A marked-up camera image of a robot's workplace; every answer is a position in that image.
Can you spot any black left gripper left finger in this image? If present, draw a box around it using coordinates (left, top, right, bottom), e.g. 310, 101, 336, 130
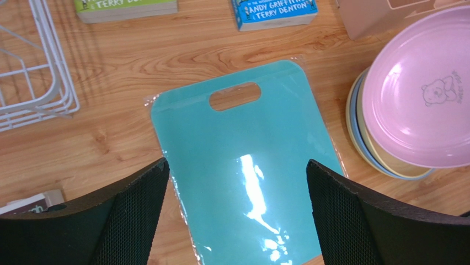
1, 158, 170, 264

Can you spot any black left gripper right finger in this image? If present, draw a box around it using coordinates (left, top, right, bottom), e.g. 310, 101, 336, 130
306, 160, 469, 264

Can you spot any blue plate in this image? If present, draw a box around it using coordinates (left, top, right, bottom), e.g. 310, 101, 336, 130
345, 68, 434, 180

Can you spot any yellow bear plate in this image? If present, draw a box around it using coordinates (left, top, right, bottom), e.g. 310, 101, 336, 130
345, 71, 402, 179

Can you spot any pink plate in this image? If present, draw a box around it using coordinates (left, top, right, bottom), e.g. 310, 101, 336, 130
362, 6, 469, 168

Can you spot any tan plate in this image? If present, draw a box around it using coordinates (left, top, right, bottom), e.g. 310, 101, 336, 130
356, 70, 434, 180

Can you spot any Brideshead Revisited paperback book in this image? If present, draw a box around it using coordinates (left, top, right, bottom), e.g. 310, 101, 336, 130
1, 189, 65, 215

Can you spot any teal cutting board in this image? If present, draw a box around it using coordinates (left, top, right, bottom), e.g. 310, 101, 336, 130
147, 57, 344, 264

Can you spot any pink plastic desk organizer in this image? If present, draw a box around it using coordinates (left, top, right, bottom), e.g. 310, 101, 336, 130
336, 0, 469, 40

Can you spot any green 65-Storey Treehouse book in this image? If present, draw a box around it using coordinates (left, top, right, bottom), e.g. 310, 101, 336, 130
74, 0, 178, 24

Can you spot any blue 26-Storey Treehouse book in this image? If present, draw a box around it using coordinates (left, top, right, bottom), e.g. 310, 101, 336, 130
231, 0, 318, 31

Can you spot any white wire dish rack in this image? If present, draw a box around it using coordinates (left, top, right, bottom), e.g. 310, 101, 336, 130
1, 1, 80, 131

